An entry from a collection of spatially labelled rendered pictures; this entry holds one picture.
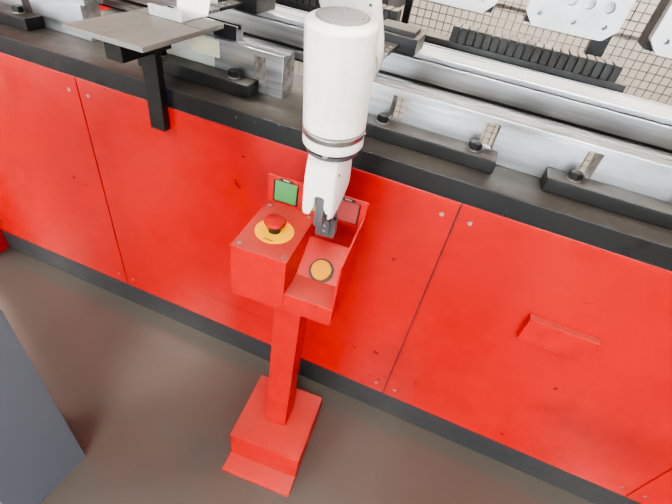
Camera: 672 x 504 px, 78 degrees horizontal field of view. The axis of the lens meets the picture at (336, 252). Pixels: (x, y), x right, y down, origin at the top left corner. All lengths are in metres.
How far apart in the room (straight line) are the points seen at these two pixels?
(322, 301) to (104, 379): 0.96
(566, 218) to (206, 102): 0.78
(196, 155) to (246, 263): 0.43
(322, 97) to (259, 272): 0.35
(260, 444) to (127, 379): 0.52
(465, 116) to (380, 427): 0.97
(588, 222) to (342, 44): 0.59
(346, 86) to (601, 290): 0.69
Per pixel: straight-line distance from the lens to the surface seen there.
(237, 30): 1.09
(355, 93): 0.51
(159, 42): 0.93
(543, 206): 0.87
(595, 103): 1.21
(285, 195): 0.81
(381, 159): 0.87
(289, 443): 1.25
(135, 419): 1.45
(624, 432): 1.34
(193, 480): 1.35
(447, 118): 0.94
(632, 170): 0.99
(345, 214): 0.79
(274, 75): 1.04
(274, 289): 0.75
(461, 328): 1.09
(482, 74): 1.18
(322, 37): 0.49
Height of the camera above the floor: 1.26
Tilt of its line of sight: 40 degrees down
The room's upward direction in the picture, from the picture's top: 11 degrees clockwise
